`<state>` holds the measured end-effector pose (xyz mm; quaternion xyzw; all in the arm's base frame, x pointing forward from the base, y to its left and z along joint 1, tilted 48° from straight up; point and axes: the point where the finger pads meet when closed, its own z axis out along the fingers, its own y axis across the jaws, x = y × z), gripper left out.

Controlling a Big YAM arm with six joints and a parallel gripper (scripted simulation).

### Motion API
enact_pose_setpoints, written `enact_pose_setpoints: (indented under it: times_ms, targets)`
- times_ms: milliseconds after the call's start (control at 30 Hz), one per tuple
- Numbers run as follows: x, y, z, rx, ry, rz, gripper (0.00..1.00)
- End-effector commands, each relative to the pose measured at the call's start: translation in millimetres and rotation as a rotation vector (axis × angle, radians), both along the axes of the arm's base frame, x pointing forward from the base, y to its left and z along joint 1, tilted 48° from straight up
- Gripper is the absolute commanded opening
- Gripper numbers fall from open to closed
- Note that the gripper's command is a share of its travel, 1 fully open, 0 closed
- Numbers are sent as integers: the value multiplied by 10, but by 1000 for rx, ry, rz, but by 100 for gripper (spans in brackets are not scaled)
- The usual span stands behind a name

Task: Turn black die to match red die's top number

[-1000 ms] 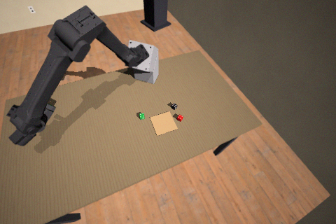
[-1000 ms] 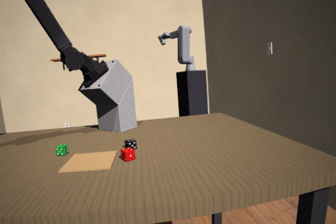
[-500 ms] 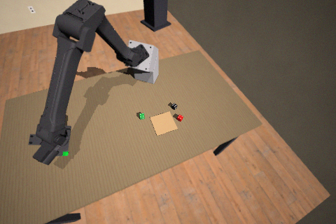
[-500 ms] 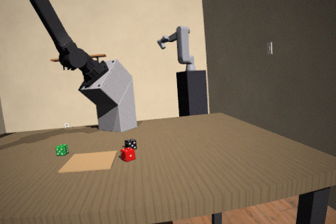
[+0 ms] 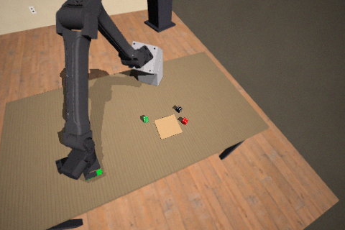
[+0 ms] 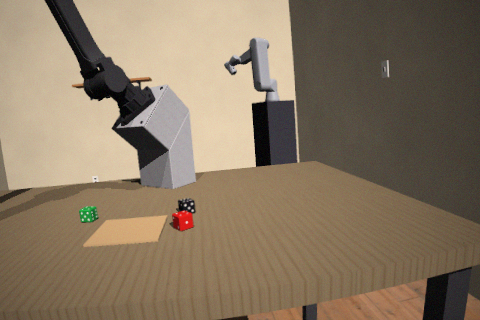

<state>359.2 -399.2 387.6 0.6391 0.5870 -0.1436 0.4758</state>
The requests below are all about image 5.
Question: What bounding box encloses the red die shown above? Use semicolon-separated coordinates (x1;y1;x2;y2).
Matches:
182;118;188;125

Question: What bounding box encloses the green die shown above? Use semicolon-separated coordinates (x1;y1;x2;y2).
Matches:
143;116;149;123

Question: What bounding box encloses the black die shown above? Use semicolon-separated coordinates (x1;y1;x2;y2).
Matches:
176;106;182;113

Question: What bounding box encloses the tan flat mat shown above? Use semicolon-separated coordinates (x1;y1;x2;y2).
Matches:
154;114;183;139

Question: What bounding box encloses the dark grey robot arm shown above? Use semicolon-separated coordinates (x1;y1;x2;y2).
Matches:
55;0;153;180

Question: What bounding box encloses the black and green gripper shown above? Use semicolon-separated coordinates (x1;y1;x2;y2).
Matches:
83;155;102;180

